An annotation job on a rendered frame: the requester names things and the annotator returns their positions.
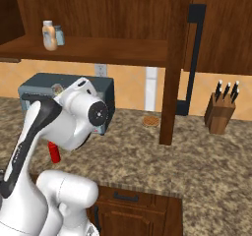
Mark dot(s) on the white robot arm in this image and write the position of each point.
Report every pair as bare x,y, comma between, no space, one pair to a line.
29,194

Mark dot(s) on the open wooden cabinet door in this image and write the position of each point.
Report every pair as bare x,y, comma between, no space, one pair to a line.
172,82

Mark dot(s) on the clear glass shaker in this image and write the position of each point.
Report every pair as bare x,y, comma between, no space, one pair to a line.
57,89

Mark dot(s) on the red condiment bottle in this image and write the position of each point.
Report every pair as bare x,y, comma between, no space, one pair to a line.
54,154

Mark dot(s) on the blue-grey shaker grey lid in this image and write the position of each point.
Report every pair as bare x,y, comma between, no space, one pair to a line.
60,36

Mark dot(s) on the beige condiment bottle white cap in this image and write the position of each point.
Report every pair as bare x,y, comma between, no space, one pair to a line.
49,36

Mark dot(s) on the wooden base cabinet door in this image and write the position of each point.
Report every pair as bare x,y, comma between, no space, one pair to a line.
131,223

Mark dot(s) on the dark grey toaster oven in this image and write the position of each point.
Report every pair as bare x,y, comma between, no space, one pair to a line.
105,89

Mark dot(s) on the wooden knife block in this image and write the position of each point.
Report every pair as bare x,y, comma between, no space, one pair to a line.
219,115

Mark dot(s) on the wooden drawer front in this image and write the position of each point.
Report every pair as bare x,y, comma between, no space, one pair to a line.
157,200

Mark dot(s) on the white wall outlet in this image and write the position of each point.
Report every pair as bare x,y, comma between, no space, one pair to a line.
101,70

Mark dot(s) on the open wooden wall cabinet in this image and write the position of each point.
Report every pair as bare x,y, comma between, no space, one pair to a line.
111,20

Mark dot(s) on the closed wooden wall cabinet door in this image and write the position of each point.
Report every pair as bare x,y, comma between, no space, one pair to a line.
226,27

